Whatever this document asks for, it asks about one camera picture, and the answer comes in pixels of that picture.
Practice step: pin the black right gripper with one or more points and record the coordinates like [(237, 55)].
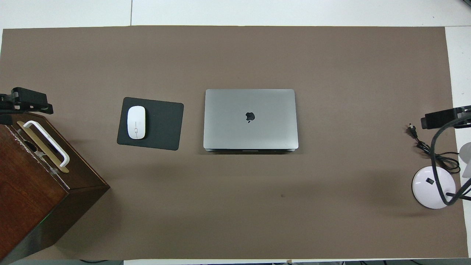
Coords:
[(464, 116)]

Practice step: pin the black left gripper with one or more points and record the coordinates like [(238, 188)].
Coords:
[(5, 105)]

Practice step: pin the grey laptop with apple logo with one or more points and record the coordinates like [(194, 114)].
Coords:
[(235, 121)]

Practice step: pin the white desk lamp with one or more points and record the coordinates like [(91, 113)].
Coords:
[(423, 186)]

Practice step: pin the dark brown wooden box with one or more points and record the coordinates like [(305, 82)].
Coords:
[(33, 198)]

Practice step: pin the white computer mouse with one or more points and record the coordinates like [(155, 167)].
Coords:
[(136, 122)]

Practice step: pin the black mouse pad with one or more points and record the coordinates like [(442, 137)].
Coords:
[(162, 121)]

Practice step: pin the brown table mat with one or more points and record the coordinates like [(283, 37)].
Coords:
[(257, 206)]

